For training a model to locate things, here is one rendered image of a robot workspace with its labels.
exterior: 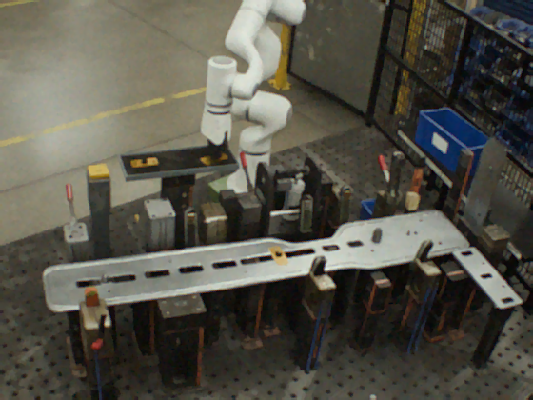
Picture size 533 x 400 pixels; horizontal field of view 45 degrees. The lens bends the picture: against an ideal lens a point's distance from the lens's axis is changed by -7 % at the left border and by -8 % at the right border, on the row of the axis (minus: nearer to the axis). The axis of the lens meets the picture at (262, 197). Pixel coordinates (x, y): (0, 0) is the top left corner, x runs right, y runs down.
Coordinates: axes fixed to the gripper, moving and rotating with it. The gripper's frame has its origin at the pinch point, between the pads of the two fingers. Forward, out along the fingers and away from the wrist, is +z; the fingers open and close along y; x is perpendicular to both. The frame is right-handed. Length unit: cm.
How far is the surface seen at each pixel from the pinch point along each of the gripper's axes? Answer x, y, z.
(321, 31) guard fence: 229, -184, 56
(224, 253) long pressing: -12.7, 24.8, 18.8
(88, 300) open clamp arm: -61, 30, 12
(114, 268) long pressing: -44, 14, 19
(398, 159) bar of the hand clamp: 49, 35, -2
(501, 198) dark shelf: 91, 56, 16
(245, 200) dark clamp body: 2.5, 14.2, 11.1
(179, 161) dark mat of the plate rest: -10.5, -4.3, 2.8
